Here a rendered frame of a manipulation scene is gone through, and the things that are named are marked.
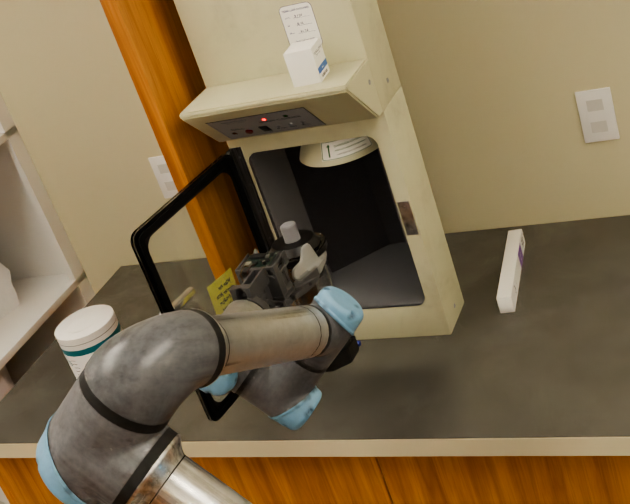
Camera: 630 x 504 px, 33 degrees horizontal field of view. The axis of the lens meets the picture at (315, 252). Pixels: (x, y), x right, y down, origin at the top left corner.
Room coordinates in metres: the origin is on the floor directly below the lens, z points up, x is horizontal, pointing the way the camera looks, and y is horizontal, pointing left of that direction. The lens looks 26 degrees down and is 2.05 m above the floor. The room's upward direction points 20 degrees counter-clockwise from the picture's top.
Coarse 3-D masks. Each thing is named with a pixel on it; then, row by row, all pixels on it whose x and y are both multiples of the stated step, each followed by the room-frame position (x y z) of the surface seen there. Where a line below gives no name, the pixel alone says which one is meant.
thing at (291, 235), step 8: (288, 224) 1.66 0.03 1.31; (288, 232) 1.65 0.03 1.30; (296, 232) 1.66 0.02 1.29; (304, 232) 1.68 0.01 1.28; (312, 232) 1.67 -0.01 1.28; (280, 240) 1.68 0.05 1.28; (288, 240) 1.65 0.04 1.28; (296, 240) 1.65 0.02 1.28; (304, 240) 1.64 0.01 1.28; (312, 240) 1.64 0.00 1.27; (320, 240) 1.65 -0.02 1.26; (272, 248) 1.66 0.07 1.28; (280, 248) 1.64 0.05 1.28; (288, 248) 1.63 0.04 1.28; (296, 248) 1.63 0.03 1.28; (288, 256) 1.62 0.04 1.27; (296, 256) 1.62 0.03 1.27
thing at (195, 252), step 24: (216, 192) 1.82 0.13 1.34; (192, 216) 1.76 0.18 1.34; (216, 216) 1.80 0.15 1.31; (240, 216) 1.85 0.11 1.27; (168, 240) 1.70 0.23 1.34; (192, 240) 1.74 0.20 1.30; (216, 240) 1.79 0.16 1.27; (240, 240) 1.83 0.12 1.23; (168, 264) 1.68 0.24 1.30; (192, 264) 1.72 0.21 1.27; (216, 264) 1.77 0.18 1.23; (168, 288) 1.67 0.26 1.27; (192, 288) 1.71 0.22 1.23; (216, 288) 1.75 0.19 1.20; (216, 312) 1.73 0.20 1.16
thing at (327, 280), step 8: (320, 248) 1.63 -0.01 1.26; (328, 264) 1.65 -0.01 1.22; (288, 272) 1.62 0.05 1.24; (328, 272) 1.64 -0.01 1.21; (320, 280) 1.62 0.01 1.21; (328, 280) 1.63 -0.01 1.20; (312, 288) 1.61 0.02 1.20; (320, 288) 1.62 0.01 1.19; (304, 296) 1.62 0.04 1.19; (312, 296) 1.61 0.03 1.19; (296, 304) 1.62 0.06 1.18; (304, 304) 1.62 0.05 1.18
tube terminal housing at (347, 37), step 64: (192, 0) 1.88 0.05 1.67; (256, 0) 1.82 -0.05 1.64; (320, 0) 1.77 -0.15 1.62; (256, 64) 1.84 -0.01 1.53; (384, 64) 1.80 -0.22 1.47; (320, 128) 1.80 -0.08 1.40; (384, 128) 1.75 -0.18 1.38; (448, 256) 1.83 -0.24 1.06; (384, 320) 1.80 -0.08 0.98; (448, 320) 1.75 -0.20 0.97
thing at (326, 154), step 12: (312, 144) 1.86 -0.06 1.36; (324, 144) 1.84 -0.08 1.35; (336, 144) 1.83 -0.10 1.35; (348, 144) 1.82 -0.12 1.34; (360, 144) 1.82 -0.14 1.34; (372, 144) 1.83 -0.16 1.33; (300, 156) 1.90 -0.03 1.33; (312, 156) 1.85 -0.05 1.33; (324, 156) 1.83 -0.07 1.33; (336, 156) 1.82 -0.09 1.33; (348, 156) 1.81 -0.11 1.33; (360, 156) 1.81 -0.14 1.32
